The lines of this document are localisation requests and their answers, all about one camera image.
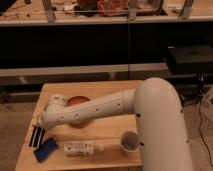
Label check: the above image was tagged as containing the black box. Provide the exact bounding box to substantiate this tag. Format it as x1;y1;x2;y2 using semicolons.
165;45;213;74

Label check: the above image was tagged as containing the white paper cup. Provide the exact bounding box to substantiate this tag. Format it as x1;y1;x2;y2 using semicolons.
120;131;139;155

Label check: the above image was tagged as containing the blue eraser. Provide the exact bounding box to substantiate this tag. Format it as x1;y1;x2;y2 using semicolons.
34;138;58;163

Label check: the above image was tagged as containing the long wooden shelf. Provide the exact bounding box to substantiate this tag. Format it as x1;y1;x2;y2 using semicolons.
0;0;213;27

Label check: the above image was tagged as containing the orange bowl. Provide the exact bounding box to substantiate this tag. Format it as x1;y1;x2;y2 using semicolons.
67;96;89;128

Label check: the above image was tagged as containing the black striped gripper finger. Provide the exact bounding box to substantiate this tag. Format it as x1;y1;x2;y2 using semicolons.
29;126;38;147
34;129;45;148

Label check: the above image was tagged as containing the white plastic bottle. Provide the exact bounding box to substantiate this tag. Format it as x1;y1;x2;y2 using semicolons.
63;141;105;156

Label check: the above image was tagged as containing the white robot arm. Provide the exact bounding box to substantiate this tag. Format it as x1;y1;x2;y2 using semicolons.
29;77;194;171

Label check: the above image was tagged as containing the wooden table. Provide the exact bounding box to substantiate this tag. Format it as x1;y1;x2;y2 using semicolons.
15;81;141;171

